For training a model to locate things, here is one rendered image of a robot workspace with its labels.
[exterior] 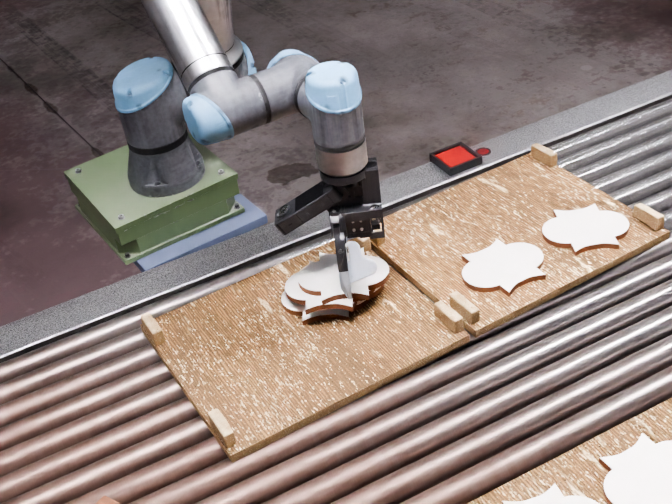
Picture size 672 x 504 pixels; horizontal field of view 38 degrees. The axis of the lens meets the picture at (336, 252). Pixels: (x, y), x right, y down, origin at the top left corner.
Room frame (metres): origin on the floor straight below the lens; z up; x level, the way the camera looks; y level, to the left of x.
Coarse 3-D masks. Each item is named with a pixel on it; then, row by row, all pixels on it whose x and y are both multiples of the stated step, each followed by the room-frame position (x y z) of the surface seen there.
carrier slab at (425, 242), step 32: (448, 192) 1.50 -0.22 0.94; (480, 192) 1.49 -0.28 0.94; (512, 192) 1.47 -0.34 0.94; (544, 192) 1.46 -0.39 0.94; (576, 192) 1.44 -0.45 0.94; (384, 224) 1.43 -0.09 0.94; (416, 224) 1.41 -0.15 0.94; (448, 224) 1.40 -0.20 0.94; (480, 224) 1.39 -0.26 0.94; (512, 224) 1.37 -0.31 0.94; (640, 224) 1.32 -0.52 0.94; (384, 256) 1.34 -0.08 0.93; (416, 256) 1.32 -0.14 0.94; (448, 256) 1.31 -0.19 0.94; (544, 256) 1.27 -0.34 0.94; (576, 256) 1.26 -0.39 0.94; (608, 256) 1.25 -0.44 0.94; (448, 288) 1.22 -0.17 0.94; (544, 288) 1.19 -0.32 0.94; (480, 320) 1.13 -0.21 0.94
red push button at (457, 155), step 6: (450, 150) 1.66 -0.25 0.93; (456, 150) 1.66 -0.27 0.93; (462, 150) 1.66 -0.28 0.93; (438, 156) 1.65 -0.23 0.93; (444, 156) 1.64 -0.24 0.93; (450, 156) 1.64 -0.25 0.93; (456, 156) 1.64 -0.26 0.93; (462, 156) 1.63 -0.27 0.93; (468, 156) 1.63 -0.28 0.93; (474, 156) 1.63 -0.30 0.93; (450, 162) 1.62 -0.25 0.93; (456, 162) 1.61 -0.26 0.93; (462, 162) 1.61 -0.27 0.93
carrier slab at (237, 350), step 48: (240, 288) 1.30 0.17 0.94; (384, 288) 1.24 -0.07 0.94; (192, 336) 1.19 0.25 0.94; (240, 336) 1.17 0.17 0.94; (288, 336) 1.16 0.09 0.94; (336, 336) 1.14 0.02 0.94; (384, 336) 1.13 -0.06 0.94; (432, 336) 1.11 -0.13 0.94; (192, 384) 1.08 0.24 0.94; (240, 384) 1.06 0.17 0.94; (288, 384) 1.05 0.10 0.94; (336, 384) 1.04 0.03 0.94; (384, 384) 1.04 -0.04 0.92; (240, 432) 0.97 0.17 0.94; (288, 432) 0.96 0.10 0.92
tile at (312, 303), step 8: (288, 280) 1.24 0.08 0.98; (296, 280) 1.24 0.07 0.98; (288, 288) 1.22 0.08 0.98; (296, 288) 1.22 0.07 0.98; (288, 296) 1.21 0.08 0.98; (296, 296) 1.20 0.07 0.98; (304, 296) 1.20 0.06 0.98; (312, 296) 1.19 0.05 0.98; (320, 296) 1.19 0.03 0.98; (304, 304) 1.19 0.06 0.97; (312, 304) 1.17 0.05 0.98; (320, 304) 1.17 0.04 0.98; (328, 304) 1.17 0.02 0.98; (336, 304) 1.17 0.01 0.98; (344, 304) 1.16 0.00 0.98; (352, 304) 1.16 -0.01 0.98
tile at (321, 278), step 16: (320, 256) 1.28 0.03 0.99; (368, 256) 1.26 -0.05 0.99; (304, 272) 1.24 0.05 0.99; (320, 272) 1.24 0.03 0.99; (336, 272) 1.23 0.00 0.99; (384, 272) 1.22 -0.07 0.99; (304, 288) 1.21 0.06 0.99; (320, 288) 1.20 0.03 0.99; (336, 288) 1.19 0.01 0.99; (352, 288) 1.19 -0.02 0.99; (368, 288) 1.19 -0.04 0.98
